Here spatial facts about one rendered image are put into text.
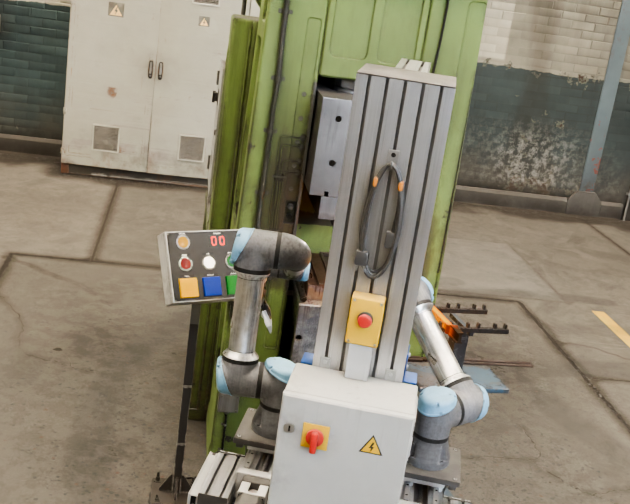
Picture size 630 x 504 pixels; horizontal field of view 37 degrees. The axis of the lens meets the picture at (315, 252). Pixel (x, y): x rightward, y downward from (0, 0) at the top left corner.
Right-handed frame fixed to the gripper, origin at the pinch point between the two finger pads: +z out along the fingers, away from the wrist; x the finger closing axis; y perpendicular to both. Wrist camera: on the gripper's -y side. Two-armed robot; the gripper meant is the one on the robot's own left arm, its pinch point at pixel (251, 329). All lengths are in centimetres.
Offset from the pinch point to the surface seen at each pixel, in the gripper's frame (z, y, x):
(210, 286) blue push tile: -7.4, -17.3, -20.9
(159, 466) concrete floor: 94, -47, -41
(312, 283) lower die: -4, -51, 15
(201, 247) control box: -20.7, -22.8, -27.4
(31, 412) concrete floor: 93, -71, -113
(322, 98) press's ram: -82, -48, 9
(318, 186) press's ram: -47, -48, 12
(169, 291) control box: -5.6, -8.8, -34.7
